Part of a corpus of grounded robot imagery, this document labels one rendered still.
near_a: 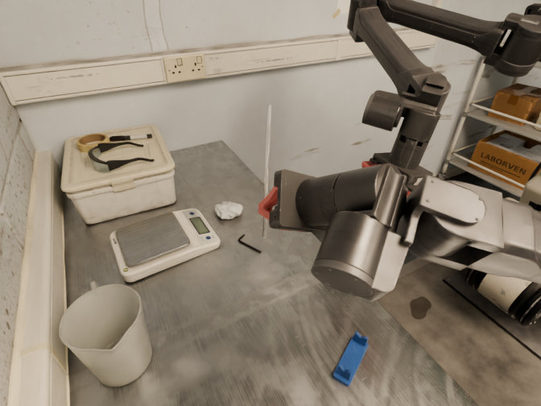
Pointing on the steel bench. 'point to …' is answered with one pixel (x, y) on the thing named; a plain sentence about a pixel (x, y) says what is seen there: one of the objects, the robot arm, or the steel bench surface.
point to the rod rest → (351, 359)
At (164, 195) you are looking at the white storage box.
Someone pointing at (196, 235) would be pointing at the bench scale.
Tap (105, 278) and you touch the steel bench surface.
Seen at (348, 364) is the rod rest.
